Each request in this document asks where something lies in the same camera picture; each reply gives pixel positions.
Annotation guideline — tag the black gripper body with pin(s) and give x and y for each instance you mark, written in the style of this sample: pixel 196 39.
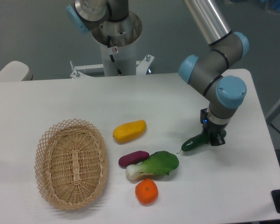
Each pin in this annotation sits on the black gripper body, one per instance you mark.
pixel 212 130

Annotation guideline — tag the dark green cucumber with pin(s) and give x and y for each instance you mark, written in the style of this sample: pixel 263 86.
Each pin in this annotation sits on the dark green cucumber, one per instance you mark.
pixel 192 143

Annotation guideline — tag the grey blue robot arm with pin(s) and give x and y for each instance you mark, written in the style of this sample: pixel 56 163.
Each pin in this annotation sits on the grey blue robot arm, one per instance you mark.
pixel 205 74

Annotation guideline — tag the green bok choy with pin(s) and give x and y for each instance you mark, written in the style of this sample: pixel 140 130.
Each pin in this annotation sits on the green bok choy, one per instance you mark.
pixel 159 163

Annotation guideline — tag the purple sweet potato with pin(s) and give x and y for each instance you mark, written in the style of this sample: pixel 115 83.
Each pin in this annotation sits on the purple sweet potato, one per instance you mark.
pixel 133 158

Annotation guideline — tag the yellow mango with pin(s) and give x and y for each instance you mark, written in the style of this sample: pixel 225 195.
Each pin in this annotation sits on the yellow mango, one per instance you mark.
pixel 129 131

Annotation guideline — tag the orange tangerine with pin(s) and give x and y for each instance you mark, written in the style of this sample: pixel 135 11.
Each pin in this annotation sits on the orange tangerine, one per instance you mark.
pixel 146 191

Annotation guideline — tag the woven wicker basket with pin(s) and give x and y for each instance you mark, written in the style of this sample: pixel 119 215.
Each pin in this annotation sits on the woven wicker basket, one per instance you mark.
pixel 71 164

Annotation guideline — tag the white chair armrest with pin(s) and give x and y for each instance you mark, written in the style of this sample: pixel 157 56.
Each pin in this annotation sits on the white chair armrest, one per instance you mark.
pixel 15 71

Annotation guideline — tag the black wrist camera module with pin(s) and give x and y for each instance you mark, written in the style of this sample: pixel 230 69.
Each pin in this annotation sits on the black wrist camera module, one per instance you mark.
pixel 204 117

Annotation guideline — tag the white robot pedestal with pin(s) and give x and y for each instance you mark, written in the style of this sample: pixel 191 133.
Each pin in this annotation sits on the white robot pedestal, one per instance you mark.
pixel 117 42

